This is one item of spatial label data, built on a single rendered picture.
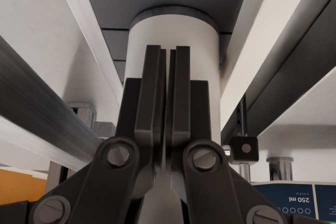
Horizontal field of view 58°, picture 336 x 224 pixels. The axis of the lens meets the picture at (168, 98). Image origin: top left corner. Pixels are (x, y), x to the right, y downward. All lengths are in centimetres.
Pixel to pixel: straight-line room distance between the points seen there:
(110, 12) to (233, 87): 8
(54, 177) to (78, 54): 19
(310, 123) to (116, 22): 25
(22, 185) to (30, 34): 195
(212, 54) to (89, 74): 23
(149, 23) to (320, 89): 16
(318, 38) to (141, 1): 15
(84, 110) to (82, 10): 30
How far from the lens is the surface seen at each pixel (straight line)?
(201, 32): 15
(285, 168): 56
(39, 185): 251
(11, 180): 214
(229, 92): 17
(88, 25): 19
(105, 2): 16
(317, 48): 26
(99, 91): 41
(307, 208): 56
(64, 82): 40
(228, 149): 36
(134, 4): 16
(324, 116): 34
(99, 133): 36
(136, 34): 16
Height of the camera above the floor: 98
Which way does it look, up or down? 21 degrees down
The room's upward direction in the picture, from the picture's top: 177 degrees counter-clockwise
